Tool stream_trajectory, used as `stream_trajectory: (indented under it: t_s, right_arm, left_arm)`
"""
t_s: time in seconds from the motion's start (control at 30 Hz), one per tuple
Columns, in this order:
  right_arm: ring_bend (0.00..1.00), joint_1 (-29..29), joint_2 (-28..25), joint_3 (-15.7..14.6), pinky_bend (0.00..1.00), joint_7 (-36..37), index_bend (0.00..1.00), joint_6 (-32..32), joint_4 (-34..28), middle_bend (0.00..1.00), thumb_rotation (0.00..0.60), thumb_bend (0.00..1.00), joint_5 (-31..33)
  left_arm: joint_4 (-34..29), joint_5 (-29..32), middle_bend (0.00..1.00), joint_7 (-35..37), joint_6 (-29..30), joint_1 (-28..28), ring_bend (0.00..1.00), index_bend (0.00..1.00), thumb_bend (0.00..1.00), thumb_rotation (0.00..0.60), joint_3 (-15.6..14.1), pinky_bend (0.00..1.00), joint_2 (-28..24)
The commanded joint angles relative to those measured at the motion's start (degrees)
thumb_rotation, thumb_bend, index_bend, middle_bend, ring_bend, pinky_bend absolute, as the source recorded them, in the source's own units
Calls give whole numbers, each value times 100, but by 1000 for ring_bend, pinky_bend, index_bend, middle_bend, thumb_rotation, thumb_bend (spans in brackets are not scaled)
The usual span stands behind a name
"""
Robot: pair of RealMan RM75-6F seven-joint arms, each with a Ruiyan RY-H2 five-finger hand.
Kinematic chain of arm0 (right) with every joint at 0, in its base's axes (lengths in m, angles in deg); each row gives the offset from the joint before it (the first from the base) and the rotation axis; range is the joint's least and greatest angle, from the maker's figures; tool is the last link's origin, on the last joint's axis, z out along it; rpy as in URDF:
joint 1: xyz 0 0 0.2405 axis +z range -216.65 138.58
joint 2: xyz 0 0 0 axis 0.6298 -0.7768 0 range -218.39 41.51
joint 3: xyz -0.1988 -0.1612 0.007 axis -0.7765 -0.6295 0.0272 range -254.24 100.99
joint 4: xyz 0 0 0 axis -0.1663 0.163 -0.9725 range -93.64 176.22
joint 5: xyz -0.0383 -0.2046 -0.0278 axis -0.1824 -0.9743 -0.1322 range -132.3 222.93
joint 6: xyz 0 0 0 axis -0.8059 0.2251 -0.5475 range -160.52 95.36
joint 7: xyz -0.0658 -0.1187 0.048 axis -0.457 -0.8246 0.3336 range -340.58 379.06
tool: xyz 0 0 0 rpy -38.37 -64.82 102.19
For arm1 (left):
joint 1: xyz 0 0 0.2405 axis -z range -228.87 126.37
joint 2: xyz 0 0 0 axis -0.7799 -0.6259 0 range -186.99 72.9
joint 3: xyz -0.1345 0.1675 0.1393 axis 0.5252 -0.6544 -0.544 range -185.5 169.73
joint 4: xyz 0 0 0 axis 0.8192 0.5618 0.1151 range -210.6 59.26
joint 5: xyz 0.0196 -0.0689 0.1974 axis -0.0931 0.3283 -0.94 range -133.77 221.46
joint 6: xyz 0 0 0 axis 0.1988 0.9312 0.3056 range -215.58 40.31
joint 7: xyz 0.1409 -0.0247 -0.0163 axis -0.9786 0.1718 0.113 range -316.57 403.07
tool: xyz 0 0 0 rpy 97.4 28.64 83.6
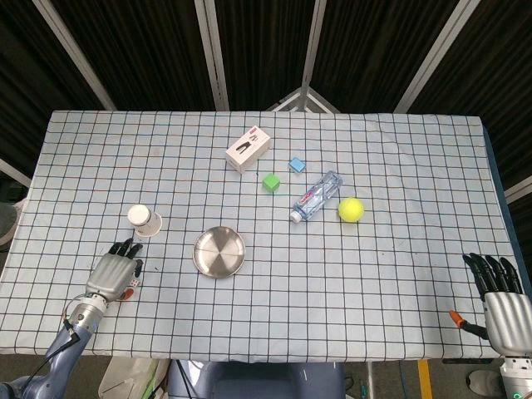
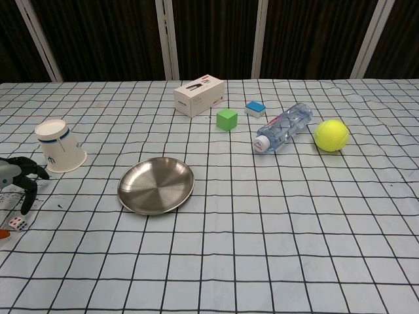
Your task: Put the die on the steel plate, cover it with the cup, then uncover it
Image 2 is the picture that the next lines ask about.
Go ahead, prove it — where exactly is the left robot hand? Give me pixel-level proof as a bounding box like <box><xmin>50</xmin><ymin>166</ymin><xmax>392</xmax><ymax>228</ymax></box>
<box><xmin>0</xmin><ymin>156</ymin><xmax>50</xmax><ymax>242</ymax></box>

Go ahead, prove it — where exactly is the white paper cup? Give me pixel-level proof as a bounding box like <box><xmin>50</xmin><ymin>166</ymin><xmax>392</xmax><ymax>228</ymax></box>
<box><xmin>34</xmin><ymin>118</ymin><xmax>88</xmax><ymax>173</ymax></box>

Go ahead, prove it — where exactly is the white die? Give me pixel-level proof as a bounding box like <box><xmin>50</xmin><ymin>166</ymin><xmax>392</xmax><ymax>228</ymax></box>
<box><xmin>8</xmin><ymin>215</ymin><xmax>28</xmax><ymax>232</ymax></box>

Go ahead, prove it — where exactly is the silver metal plate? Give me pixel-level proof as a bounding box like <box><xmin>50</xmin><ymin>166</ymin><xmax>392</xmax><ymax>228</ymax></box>
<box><xmin>117</xmin><ymin>156</ymin><xmax>196</xmax><ymax>216</ymax></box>

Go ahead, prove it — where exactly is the black pleated curtain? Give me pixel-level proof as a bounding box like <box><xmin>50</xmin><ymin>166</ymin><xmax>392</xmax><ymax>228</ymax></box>
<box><xmin>0</xmin><ymin>0</ymin><xmax>419</xmax><ymax>84</ymax></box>

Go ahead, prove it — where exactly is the white cardboard box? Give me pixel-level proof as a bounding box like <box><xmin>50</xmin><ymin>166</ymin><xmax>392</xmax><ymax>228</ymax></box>
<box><xmin>173</xmin><ymin>75</ymin><xmax>226</xmax><ymax>118</ymax></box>

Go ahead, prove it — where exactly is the green cube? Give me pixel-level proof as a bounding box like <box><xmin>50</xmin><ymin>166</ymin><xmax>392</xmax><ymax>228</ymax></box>
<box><xmin>216</xmin><ymin>109</ymin><xmax>238</xmax><ymax>132</ymax></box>

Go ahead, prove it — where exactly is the blue and white block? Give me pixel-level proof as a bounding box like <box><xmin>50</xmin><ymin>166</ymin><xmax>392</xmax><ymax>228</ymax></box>
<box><xmin>244</xmin><ymin>101</ymin><xmax>265</xmax><ymax>118</ymax></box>

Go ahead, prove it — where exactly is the checkered tablecloth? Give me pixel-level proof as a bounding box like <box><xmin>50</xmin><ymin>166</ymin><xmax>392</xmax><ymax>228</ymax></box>
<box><xmin>0</xmin><ymin>78</ymin><xmax>419</xmax><ymax>314</ymax></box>

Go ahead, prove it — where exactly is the clear plastic water bottle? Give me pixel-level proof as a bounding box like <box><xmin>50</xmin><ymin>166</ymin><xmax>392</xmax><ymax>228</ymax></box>
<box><xmin>252</xmin><ymin>102</ymin><xmax>314</xmax><ymax>154</ymax></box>

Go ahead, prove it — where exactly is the yellow tennis ball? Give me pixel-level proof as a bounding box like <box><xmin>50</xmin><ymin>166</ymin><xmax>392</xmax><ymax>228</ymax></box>
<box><xmin>314</xmin><ymin>119</ymin><xmax>350</xmax><ymax>152</ymax></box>

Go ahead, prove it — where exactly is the white frame post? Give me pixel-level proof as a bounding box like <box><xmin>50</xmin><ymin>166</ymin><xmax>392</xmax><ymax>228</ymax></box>
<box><xmin>352</xmin><ymin>0</ymin><xmax>389</xmax><ymax>79</ymax></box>
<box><xmin>155</xmin><ymin>0</ymin><xmax>180</xmax><ymax>80</ymax></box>
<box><xmin>251</xmin><ymin>0</ymin><xmax>270</xmax><ymax>79</ymax></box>
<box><xmin>15</xmin><ymin>0</ymin><xmax>64</xmax><ymax>82</ymax></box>

